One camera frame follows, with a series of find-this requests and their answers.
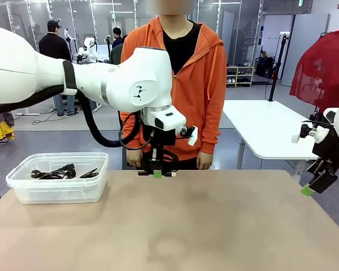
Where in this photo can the white floor power strip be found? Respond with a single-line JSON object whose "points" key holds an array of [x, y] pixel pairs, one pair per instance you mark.
{"points": [[28, 114]]}

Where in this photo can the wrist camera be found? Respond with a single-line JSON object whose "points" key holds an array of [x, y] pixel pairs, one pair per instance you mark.
{"points": [[305, 131], [192, 138]]}

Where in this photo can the black backpacks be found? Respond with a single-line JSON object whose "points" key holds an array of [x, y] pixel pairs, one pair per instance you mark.
{"points": [[264, 66]]}

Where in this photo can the red cape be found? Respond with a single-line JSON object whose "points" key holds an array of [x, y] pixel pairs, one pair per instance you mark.
{"points": [[322, 65]]}

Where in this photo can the man in black jacket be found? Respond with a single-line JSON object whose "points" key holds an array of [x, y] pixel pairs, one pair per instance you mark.
{"points": [[55, 48]]}

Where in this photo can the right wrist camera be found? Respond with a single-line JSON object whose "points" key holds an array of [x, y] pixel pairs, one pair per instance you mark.
{"points": [[305, 131]]}

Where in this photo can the gray jacket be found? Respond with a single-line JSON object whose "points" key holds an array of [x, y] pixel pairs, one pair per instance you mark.
{"points": [[2, 118]]}

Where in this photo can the clear plastic storage container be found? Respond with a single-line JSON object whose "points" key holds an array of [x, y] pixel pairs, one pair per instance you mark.
{"points": [[59, 194]]}

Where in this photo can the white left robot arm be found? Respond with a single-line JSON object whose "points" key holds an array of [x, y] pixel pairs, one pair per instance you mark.
{"points": [[147, 84]]}

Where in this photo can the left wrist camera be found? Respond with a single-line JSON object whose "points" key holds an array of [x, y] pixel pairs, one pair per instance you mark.
{"points": [[192, 138]]}

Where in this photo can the person's right hand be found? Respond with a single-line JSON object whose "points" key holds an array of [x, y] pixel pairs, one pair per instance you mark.
{"points": [[132, 159]]}

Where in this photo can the person's left forearm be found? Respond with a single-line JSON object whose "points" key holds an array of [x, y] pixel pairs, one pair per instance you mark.
{"points": [[212, 127]]}

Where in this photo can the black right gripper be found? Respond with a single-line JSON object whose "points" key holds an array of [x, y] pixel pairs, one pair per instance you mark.
{"points": [[330, 149]]}

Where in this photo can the yellow bag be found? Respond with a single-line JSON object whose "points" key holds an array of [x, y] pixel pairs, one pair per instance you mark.
{"points": [[4, 132]]}

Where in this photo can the person's left hand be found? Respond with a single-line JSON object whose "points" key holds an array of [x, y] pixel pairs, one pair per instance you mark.
{"points": [[204, 161]]}

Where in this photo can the person's right forearm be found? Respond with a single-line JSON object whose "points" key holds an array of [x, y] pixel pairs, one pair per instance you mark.
{"points": [[125, 115]]}

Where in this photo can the person in orange hoodie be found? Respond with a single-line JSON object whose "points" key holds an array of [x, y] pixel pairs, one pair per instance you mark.
{"points": [[197, 84]]}

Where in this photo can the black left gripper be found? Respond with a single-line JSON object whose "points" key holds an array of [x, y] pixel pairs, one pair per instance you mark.
{"points": [[164, 138]]}

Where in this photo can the wooden shoe rack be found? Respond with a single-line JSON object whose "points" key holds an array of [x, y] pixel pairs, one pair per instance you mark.
{"points": [[240, 67]]}

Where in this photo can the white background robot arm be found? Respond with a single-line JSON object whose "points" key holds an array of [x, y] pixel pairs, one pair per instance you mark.
{"points": [[87, 43]]}

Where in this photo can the black tripod stand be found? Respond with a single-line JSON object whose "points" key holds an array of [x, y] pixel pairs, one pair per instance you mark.
{"points": [[277, 70]]}

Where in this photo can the white side table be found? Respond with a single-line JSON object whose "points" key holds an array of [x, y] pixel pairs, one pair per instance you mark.
{"points": [[271, 118]]}

